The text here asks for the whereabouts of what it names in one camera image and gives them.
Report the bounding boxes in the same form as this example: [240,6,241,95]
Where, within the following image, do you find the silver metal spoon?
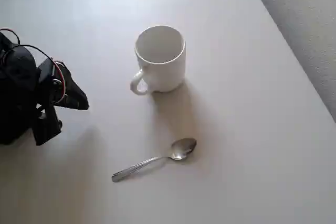
[112,137,197,183]

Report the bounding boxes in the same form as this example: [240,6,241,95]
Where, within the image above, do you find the white ceramic mug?
[130,25,186,95]

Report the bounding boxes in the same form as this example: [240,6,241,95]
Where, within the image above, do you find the red wire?
[52,60,67,103]

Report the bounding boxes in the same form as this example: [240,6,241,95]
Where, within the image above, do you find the thin black cable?
[0,28,52,60]

